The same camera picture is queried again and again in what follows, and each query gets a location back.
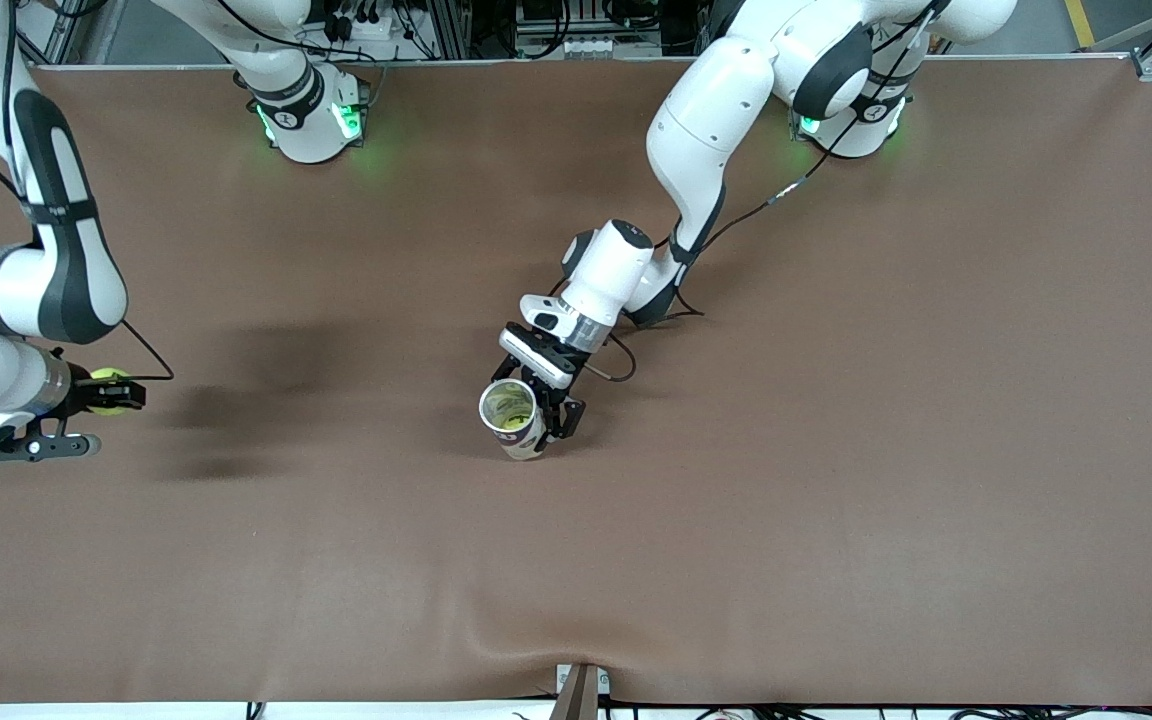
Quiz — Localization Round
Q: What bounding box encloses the white blue tennis ball can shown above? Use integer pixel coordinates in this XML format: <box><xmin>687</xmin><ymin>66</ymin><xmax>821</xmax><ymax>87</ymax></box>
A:
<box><xmin>479</xmin><ymin>378</ymin><xmax>549</xmax><ymax>461</ymax></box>

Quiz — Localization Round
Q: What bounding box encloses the white power strip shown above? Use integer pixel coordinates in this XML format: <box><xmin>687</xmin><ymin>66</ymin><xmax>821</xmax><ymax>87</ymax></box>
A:
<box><xmin>321</xmin><ymin>0</ymin><xmax>392</xmax><ymax>46</ymax></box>

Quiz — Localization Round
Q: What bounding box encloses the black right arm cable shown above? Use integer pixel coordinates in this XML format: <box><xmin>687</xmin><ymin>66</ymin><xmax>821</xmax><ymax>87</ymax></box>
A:
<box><xmin>0</xmin><ymin>0</ymin><xmax>175</xmax><ymax>386</ymax></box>

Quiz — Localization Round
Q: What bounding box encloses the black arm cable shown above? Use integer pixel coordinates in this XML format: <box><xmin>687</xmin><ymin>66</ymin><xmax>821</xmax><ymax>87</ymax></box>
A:
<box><xmin>0</xmin><ymin>0</ymin><xmax>175</xmax><ymax>386</ymax></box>
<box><xmin>586</xmin><ymin>0</ymin><xmax>937</xmax><ymax>383</ymax></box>

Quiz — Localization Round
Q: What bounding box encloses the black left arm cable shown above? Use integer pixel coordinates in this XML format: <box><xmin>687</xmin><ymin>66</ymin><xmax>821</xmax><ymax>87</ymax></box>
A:
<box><xmin>586</xmin><ymin>0</ymin><xmax>937</xmax><ymax>383</ymax></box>

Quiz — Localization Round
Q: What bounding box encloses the aluminium camera post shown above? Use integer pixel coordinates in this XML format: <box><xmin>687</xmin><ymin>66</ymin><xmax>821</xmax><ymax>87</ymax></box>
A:
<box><xmin>551</xmin><ymin>662</ymin><xmax>609</xmax><ymax>720</ymax></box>

